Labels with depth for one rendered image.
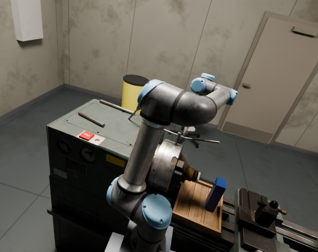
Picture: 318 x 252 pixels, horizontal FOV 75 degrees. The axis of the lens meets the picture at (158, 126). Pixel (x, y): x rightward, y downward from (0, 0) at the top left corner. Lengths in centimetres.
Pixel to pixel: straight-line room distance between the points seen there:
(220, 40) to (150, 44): 120
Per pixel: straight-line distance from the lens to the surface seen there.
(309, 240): 180
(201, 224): 137
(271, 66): 408
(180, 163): 122
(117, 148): 113
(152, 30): 397
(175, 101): 65
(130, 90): 359
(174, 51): 394
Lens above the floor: 195
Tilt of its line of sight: 30 degrees down
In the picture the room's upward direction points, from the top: 14 degrees clockwise
